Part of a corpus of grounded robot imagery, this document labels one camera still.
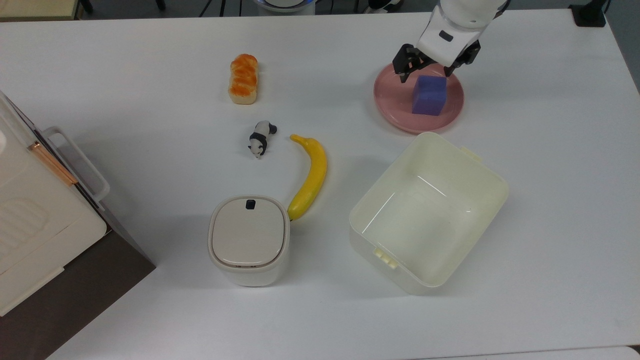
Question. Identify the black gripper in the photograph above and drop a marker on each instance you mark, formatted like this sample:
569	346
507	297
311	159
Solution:
413	54

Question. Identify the purple cube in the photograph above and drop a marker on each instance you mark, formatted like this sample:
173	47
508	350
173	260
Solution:
429	96

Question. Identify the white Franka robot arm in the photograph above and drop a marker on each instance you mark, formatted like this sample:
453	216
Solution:
460	25

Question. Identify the pink plate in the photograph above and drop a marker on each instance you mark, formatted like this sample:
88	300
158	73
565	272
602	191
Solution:
391	107

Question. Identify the cream open plastic bin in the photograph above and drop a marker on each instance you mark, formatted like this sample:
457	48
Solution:
430	215

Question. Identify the yellow toy banana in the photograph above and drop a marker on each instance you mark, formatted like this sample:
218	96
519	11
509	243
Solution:
315	175

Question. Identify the black box on table edge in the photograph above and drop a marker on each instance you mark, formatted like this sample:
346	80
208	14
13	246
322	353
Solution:
589	15

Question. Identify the black white panda figurine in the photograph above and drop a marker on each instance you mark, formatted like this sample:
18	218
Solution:
260	140

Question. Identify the toy bread loaf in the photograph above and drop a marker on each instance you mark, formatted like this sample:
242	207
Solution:
243	80

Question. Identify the beige mini trash can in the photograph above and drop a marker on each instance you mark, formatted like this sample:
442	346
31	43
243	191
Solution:
249	240

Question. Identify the light wooden side table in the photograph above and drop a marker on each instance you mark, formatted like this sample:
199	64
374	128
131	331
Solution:
35	9

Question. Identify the dark brown wood-grain drawer box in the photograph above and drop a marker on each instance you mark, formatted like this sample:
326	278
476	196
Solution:
75	295

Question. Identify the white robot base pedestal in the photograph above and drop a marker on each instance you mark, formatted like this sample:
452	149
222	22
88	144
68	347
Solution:
284	5

